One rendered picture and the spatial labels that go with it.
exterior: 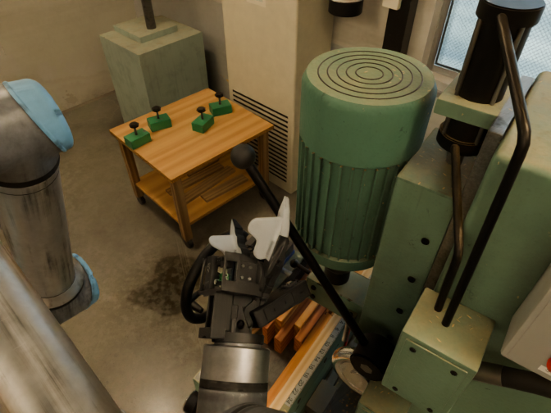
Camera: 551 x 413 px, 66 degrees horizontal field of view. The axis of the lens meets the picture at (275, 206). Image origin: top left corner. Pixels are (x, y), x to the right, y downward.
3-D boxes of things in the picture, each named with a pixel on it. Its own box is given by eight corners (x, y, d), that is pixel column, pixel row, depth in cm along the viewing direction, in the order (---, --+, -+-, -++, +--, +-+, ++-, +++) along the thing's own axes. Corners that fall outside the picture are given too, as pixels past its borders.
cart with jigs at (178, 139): (216, 158, 290) (205, 70, 245) (274, 197, 260) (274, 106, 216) (131, 203, 256) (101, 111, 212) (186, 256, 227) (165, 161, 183)
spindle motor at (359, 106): (325, 189, 85) (342, 34, 64) (408, 225, 78) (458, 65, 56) (275, 242, 75) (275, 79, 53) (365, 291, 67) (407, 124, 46)
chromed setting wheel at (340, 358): (333, 364, 83) (339, 331, 75) (392, 401, 78) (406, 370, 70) (325, 376, 82) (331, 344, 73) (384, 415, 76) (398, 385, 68)
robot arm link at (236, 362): (281, 383, 55) (243, 378, 62) (284, 344, 56) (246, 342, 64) (220, 382, 50) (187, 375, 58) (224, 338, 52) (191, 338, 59)
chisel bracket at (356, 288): (321, 279, 95) (323, 254, 89) (377, 310, 89) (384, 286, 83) (302, 301, 91) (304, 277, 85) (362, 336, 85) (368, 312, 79)
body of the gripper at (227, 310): (227, 245, 56) (217, 340, 52) (280, 256, 60) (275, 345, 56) (202, 254, 62) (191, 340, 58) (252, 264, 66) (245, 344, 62)
